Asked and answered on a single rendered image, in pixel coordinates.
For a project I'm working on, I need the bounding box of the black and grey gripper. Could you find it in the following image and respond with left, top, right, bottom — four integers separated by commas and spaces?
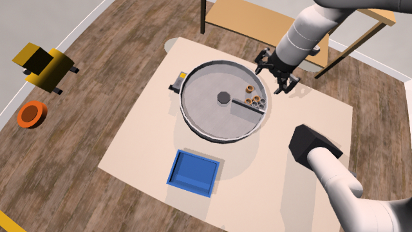
254, 47, 301, 95

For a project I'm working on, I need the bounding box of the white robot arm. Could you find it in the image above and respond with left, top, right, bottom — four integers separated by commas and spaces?
276, 0, 412, 232

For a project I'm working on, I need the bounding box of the blue crate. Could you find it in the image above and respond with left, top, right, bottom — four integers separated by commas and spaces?
166, 149, 219, 197

